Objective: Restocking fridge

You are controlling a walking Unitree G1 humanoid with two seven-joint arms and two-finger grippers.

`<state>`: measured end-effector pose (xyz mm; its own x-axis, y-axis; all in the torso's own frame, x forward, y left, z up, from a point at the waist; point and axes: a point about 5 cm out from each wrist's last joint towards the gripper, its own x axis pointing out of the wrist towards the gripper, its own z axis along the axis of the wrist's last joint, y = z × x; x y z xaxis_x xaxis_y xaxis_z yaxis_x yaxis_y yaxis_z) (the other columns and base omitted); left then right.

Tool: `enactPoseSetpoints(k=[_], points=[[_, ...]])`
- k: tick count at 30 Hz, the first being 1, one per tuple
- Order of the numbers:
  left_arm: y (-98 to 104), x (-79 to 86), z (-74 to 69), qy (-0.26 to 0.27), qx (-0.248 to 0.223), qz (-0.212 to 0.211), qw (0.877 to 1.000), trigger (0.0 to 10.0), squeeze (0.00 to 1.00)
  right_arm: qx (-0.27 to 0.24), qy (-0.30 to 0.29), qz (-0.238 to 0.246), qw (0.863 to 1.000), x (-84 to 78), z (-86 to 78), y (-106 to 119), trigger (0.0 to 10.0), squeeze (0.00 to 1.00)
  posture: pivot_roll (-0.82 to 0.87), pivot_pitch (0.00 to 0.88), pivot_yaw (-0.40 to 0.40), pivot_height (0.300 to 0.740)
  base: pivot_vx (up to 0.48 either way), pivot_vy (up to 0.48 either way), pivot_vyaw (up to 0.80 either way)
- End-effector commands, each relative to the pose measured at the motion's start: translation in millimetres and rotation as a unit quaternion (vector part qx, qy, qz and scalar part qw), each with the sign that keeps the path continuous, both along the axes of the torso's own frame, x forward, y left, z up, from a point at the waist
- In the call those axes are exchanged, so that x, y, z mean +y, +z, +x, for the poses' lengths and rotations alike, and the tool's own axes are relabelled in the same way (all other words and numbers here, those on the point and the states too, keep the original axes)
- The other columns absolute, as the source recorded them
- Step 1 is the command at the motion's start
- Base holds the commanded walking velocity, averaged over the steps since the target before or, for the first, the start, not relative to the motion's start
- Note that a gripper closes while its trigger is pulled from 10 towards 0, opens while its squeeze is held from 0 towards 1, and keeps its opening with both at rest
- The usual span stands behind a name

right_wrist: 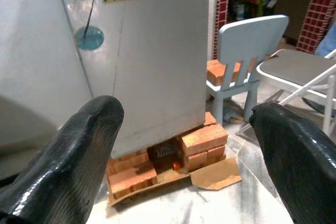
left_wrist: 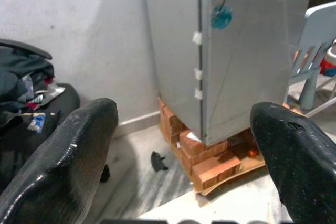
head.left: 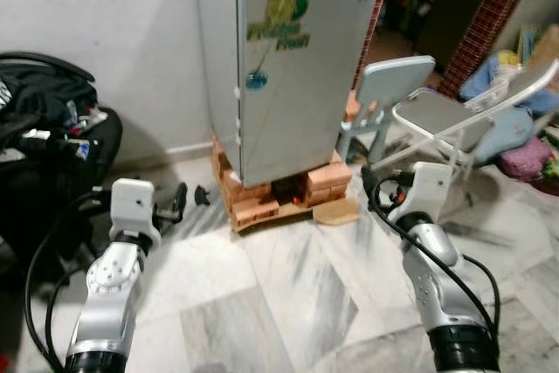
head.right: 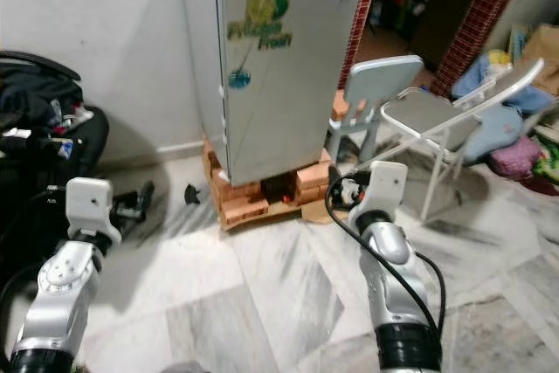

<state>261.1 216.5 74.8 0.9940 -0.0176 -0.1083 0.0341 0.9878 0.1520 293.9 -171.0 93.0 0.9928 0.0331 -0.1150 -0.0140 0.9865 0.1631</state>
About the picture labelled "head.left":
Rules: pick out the light blue plastic chair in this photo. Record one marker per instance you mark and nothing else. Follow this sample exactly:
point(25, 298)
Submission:
point(397, 80)

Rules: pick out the silver small fridge cabinet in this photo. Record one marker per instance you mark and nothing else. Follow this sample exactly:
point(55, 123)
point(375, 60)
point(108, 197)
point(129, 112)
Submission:
point(218, 58)

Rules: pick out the pink dotted bag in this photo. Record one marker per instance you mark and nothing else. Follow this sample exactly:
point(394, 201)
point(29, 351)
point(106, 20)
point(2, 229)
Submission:
point(524, 159)

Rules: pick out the wide red brick pillar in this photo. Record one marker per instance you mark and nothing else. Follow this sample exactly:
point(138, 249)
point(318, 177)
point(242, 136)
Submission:
point(493, 15)

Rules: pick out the grey folding metal chair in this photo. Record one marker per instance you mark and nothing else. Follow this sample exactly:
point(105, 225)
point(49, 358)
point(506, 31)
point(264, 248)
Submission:
point(432, 120)

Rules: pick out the black bag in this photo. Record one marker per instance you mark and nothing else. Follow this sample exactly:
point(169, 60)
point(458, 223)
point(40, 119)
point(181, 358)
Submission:
point(44, 93)

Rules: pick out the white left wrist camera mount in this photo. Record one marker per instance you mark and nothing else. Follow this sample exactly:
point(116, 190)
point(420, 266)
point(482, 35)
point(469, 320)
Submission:
point(133, 207)

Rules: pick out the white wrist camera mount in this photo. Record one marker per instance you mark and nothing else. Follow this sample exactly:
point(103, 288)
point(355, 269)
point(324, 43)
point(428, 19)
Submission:
point(428, 185)
point(133, 207)

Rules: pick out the blue clothes pile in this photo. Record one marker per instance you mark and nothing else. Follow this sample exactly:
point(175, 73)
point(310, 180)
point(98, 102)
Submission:
point(515, 133)

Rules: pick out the brown cardboard box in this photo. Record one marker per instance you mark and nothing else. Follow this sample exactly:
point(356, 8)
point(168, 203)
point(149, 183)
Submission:
point(546, 45)

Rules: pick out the red brick stack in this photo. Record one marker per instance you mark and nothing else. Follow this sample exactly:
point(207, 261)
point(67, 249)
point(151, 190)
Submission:
point(249, 203)

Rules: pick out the green cloth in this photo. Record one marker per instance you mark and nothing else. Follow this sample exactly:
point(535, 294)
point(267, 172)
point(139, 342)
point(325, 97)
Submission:
point(553, 150)

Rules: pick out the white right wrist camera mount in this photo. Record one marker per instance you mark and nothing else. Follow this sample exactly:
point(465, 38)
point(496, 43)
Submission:
point(428, 185)

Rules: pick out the dark red cloth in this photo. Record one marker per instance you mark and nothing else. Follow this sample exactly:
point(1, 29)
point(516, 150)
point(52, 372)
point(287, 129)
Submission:
point(546, 186)

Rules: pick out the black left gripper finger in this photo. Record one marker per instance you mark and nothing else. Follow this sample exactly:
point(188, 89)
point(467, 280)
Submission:
point(181, 203)
point(202, 194)

